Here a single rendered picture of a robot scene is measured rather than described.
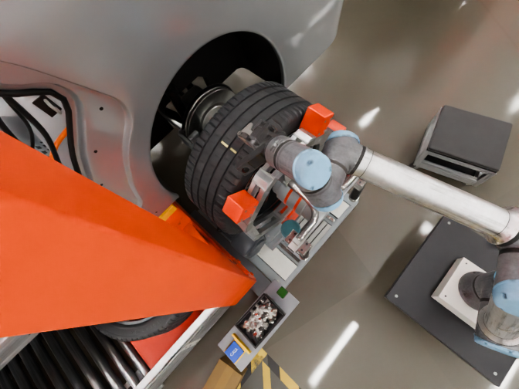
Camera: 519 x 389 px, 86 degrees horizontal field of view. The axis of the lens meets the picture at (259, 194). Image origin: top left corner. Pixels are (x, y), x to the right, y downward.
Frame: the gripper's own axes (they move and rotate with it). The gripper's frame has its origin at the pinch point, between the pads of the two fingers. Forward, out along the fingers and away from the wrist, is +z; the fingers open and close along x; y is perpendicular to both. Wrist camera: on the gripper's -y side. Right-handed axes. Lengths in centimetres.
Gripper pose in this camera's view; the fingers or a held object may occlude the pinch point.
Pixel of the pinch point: (239, 136)
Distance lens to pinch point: 94.0
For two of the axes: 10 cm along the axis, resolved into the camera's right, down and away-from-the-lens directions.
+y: 6.4, -7.7, 0.0
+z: -5.1, -4.3, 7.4
